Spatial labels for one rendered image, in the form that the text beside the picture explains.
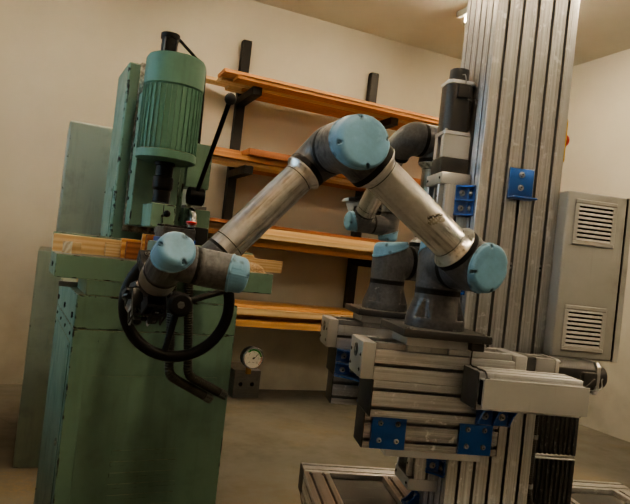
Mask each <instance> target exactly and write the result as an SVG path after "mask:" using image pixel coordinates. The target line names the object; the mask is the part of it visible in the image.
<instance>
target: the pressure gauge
mask: <svg viewBox="0 0 630 504"><path fill-rule="evenodd" d="M258 354H259V355H258ZM257 355H258V356H257ZM256 356H257V357H256ZM253 357H255V359H253ZM240 360H241V363H242V364H243V365H244V366H246V374H251V369H257V368H258V367H260V366H261V365H262V363H263V360H264V355H263V352H262V351H261V350H260V349H259V348H256V347H254V346H248V347H246V348H244V349H243V351H242V352H241V355H240Z"/></svg>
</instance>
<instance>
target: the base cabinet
mask: <svg viewBox="0 0 630 504"><path fill-rule="evenodd" d="M233 343H234V337H233V336H223V337H222V339H221V340H220V341H219V342H218V343H217V344H216V345H215V346H214V347H213V348H212V349H210V350H209V351H208V352H206V353H205V354H203V355H201V356H199V357H197V358H194V359H192V360H193V361H192V362H193V363H192V367H193V368H192V369H193V370H192V371H193V372H194V374H195V375H197V376H200V377H201V378H203V379H205V380H207V381H209V382H210V383H212V384H214V385H216V386H218V387H219V388H222V389H224V390H226V391H227V392H228V387H229V379H230V370H231V361H232V352H233ZM164 362H165V361H160V360H157V359H154V358H151V357H149V356H147V355H145V354H144V353H142V352H141V351H139V350H138V349H137V348H136V347H135V346H134V345H133V344H132V343H131V342H130V341H129V339H128V338H127V336H126V335H125V333H124V331H111V330H90V329H74V328H73V327H72V325H71V323H70V322H69V320H68V319H67V317H66V316H65V314H64V312H63V311H62V309H61V308H60V306H59V305H57V311H56V319H55V328H54V336H53V345H52V353H51V362H50V370H49V379H48V387H47V396H46V404H45V413H44V421H43V430H42V438H41V446H40V455H39V463H38V472H37V480H36V488H35V497H34V504H215V502H216V493H217V484H218V475H219V466H220V458H221V449H222V440H223V431H224V423H225V414H226V405H227V398H226V399H225V400H222V399H220V398H218V397H217V396H215V395H214V394H212V395H213V397H214V399H213V400H212V402H211V403H206V402H204V401H203V400H201V399H200V398H198V397H196V396H194V395H193V394H191V393H189V392H187V391H185V390H184V389H182V388H180V387H178V386H176V384H174V383H172V382H170V381H169V380H168V378H166V375H165V371H164V370H165V369H164V367H165V366H164V364H165V363H164Z"/></svg>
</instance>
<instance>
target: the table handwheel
mask: <svg viewBox="0 0 630 504"><path fill-rule="evenodd" d="M139 274H140V272H139V268H138V264H137V263H136V264H135V265H134V266H133V267H132V269H131V270H130V271H129V273H128V274H127V276H126V278H125V279H124V282H123V284H122V287H121V290H120V293H119V299H118V314H119V319H120V323H121V326H122V329H123V331H124V333H125V335H126V336H127V338H128V339H129V341H130V342H131V343H132V344H133V345H134V346H135V347H136V348H137V349H138V350H139V351H141V352H142V353H144V354H145V355H147V356H149V357H151V358H154V359H157V360H160V361H165V362H182V361H187V360H191V359H194V358H197V357H199V356H201V355H203V354H205V353H206V352H208V351H209V350H210V349H212V348H213V347H214V346H215V345H216V344H217V343H218V342H219V341H220V340H221V339H222V337H223V336H224V334H225V333H226V331H227V329H228V327H229V325H230V323H231V320H232V317H233V313H234V304H235V298H234V293H233V292H225V291H222V290H214V291H211V292H208V293H204V294H200V295H196V296H192V297H190V296H189V295H188V294H186V293H183V292H180V291H174V292H171V293H170V294H169V295H168V296H167V297H166V310H167V311H168V312H169V313H171V314H172V315H171V319H170V323H169V326H168V330H167V334H166V337H165V340H164V343H163V346H162V349H161V348H158V347H155V346H153V345H152V344H150V343H149V342H147V341H146V340H145V339H144V338H143V337H142V336H141V335H140V334H139V332H138V331H137V329H136V327H135V325H133V324H132V323H131V324H130V325H128V324H127V319H128V312H127V311H126V309H125V306H124V300H123V299H122V291H123V290H124V289H125V287H126V286H127V287H129V286H130V283H132V282H134V281H138V279H139ZM220 295H223V297H224V306H223V312H222V316H221V319H220V321H219V323H218V325H217V327H216V328H215V330H214V331H213V332H212V334H211V335H210V336H209V337H208V338H207V339H206V340H204V341H203V342H201V343H200V344H198V345H196V346H194V347H192V348H189V349H185V350H179V351H170V350H169V347H170V343H171V340H172V336H173V333H174V330H175V327H176V324H177V320H178V317H183V316H186V315H187V314H188V313H189V312H190V311H191V309H192V306H193V303H196V302H199V301H202V300H205V299H209V298H212V297H216V296H220Z"/></svg>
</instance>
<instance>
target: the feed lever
mask: <svg viewBox="0 0 630 504"><path fill-rule="evenodd" d="M236 100H237V98H236V96H235V94H233V93H228V94H226V95H225V102H226V106H225V109H224V111H223V114H222V117H221V120H220V123H219V125H218V128H217V131H216V134H215V137H214V139H213V142H212V145H211V148H210V151H209V153H208V156H207V159H206V162H205V165H204V167H203V170H202V173H201V176H200V179H199V181H198V184H197V187H188V189H187V192H186V203H187V207H188V208H189V207H192V205H194V206H202V205H203V204H204V201H205V190H204V189H203V188H201V186H202V183H203V181H204V178H205V175H206V172H207V170H208V167H209V164H210V161H211V159H212V156H213V153H214V150H215V148H216V145H217V142H218V139H219V137H220V134H221V131H222V128H223V126H224V123H225V120H226V117H227V115H228V112H229V109H230V106H231V105H233V104H235V103H236Z"/></svg>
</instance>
